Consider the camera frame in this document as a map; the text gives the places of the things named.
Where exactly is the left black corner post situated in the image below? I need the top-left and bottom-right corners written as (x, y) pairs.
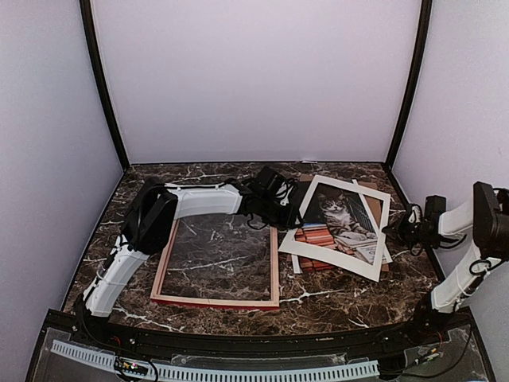
top-left (79, 0), bottom-right (130, 172)

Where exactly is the white photo mat board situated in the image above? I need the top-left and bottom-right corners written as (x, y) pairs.
top-left (279, 175), bottom-right (390, 282)

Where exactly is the cat on books photo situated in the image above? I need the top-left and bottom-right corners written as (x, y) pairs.
top-left (292, 183), bottom-right (383, 266)

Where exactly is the right black corner post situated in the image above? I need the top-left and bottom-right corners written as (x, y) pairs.
top-left (385, 0), bottom-right (433, 170)

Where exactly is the brown frame backing board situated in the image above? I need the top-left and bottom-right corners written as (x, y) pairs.
top-left (290, 179), bottom-right (392, 279)

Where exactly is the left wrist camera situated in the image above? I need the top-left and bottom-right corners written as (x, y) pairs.
top-left (249, 166), bottom-right (298, 205)

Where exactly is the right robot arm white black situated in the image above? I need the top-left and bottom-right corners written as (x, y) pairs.
top-left (382, 181), bottom-right (508, 345)

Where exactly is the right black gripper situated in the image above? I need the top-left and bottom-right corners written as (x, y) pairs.
top-left (382, 213), bottom-right (433, 250)

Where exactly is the white slotted cable duct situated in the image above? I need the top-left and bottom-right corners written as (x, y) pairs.
top-left (50, 340), bottom-right (379, 382)

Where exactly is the black corner post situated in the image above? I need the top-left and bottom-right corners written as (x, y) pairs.
top-left (385, 0), bottom-right (433, 170)
top-left (79, 0), bottom-right (130, 172)

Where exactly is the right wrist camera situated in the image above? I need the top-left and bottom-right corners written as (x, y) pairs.
top-left (406, 195), bottom-right (446, 224)

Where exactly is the red wooden picture frame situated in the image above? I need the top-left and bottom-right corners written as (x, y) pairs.
top-left (150, 220), bottom-right (280, 310)

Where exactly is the clear acrylic sheet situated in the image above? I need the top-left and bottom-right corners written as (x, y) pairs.
top-left (162, 215), bottom-right (270, 301)

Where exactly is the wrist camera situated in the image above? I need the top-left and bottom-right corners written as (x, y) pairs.
top-left (406, 195), bottom-right (446, 224)
top-left (249, 166), bottom-right (298, 205)

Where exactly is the black front rail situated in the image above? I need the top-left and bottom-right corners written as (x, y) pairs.
top-left (47, 310), bottom-right (470, 361)

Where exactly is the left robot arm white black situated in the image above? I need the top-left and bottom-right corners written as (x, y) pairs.
top-left (74, 168), bottom-right (302, 347)

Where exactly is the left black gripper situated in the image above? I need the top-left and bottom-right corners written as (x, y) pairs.
top-left (258, 196), bottom-right (305, 230)

